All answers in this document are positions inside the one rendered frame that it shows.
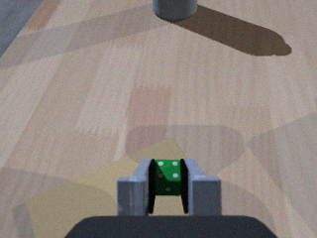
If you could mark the tan square mat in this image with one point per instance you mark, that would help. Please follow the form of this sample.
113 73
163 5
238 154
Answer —
54 212

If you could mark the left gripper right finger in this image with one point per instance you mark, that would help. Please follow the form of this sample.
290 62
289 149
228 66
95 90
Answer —
202 193

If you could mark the green die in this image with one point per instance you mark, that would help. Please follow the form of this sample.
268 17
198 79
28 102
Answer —
168 177

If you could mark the grey bottle with blue cap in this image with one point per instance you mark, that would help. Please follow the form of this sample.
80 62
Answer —
174 9

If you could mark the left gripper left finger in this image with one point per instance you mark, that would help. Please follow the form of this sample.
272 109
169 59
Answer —
137 193

